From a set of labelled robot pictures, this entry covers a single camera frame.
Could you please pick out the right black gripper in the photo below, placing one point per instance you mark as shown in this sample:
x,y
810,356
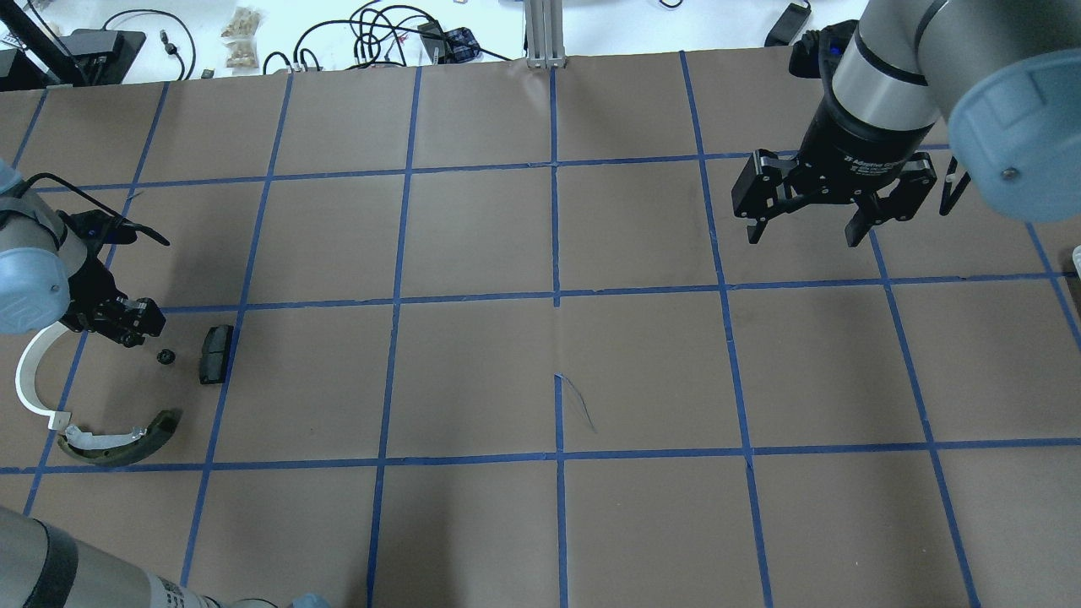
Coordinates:
x,y
849,150

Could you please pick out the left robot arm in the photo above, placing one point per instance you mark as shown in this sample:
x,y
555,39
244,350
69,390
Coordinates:
x,y
50,270

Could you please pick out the black power adapter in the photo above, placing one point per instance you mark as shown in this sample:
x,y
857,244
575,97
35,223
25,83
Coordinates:
x,y
789,24

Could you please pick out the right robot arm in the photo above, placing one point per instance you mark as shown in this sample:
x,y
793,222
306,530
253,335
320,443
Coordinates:
x,y
1002,75

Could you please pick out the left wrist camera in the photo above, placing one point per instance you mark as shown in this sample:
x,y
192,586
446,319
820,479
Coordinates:
x,y
98,229

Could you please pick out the aluminium frame post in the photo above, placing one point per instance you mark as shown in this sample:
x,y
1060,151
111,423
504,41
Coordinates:
x,y
544,34

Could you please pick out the olive brake shoe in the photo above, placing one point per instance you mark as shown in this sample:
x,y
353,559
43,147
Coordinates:
x,y
120,449

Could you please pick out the black brake pad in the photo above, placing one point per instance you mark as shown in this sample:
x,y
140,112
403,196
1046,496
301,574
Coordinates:
x,y
215,355

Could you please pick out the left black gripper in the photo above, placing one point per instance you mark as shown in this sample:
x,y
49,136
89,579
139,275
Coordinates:
x,y
91,293

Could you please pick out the white curved plastic part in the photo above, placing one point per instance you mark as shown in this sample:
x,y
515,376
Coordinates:
x,y
25,380

